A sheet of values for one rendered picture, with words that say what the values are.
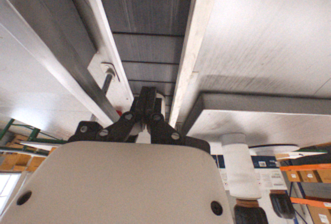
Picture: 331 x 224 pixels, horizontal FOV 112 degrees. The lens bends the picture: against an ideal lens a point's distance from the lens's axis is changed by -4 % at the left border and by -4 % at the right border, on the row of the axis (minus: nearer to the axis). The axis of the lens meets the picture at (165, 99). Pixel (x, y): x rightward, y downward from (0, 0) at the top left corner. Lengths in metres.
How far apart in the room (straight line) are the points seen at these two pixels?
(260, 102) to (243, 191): 0.26
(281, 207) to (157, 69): 0.82
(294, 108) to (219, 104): 0.19
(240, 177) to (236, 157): 0.06
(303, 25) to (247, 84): 0.13
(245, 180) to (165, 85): 0.37
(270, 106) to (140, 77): 0.32
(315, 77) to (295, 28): 0.16
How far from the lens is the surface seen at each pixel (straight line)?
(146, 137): 0.18
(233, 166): 0.47
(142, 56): 0.16
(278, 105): 0.40
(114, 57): 0.18
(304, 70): 0.36
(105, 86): 0.25
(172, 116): 0.23
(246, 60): 0.27
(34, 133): 2.34
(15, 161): 4.55
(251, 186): 0.48
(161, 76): 0.19
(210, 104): 0.30
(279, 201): 0.87
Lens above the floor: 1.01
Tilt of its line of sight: 32 degrees down
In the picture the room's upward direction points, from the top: 178 degrees counter-clockwise
